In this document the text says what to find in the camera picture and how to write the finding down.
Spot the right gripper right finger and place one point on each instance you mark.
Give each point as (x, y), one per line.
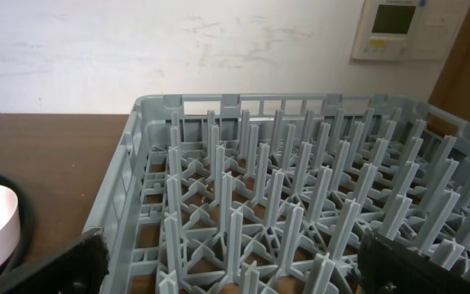
(386, 266)

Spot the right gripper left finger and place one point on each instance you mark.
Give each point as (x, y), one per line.
(78, 267)

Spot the grey dishwasher rack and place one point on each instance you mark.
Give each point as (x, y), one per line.
(207, 191)

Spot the round black serving tray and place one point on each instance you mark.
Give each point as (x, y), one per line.
(27, 225)

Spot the white wall control panel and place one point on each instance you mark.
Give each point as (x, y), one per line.
(397, 30)

